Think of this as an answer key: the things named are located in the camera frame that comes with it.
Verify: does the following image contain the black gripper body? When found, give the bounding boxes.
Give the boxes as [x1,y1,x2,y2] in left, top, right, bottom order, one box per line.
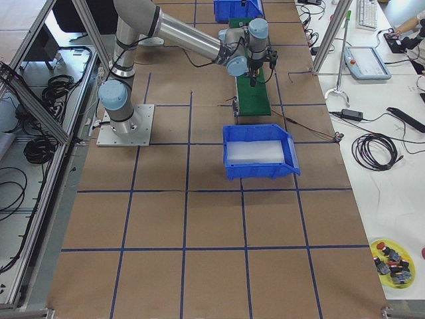
[247,57,265,77]

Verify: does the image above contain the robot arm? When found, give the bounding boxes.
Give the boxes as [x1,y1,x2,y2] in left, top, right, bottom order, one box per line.
[98,1,277,136]

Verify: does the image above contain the yellow plate of buttons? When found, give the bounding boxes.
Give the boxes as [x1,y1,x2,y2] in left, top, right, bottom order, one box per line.
[370,239,416,289]

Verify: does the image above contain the green conveyor belt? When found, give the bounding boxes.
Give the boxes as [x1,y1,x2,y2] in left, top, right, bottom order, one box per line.
[229,18,278,118]

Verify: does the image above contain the left blue storage bin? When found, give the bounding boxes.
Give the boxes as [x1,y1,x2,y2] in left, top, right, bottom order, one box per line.
[213,0,264,23]

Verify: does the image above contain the blue storage bin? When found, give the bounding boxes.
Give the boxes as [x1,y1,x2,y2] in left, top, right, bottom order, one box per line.
[213,0,264,23]
[222,124,301,180]

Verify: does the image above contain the right blue storage bin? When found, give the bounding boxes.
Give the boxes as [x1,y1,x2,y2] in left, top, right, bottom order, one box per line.
[222,124,301,180]

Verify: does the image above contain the white foam pad right bin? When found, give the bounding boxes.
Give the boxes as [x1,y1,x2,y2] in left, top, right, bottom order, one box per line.
[226,140,285,164]

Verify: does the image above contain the black power adapter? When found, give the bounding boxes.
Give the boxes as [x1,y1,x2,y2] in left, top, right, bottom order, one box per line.
[341,109,364,122]

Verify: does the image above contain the teach pendant tablet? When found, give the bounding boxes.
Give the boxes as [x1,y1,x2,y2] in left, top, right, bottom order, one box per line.
[344,46,391,80]

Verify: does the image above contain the white keyboard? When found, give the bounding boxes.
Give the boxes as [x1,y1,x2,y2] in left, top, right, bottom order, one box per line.
[356,0,379,31]

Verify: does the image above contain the green handled grabber stick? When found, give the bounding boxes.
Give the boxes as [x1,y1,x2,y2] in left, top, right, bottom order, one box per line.
[324,10,351,108]

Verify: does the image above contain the red black conveyor wires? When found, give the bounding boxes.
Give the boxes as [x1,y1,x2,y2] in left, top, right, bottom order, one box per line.
[271,111,343,143]

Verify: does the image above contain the aluminium profile post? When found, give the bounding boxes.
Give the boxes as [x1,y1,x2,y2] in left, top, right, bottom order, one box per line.
[311,0,352,75]

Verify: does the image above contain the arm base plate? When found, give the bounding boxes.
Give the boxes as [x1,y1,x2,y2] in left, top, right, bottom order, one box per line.
[97,104,155,147]

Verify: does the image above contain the coiled black cable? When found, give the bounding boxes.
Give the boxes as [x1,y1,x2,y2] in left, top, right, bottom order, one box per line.
[351,133,399,171]

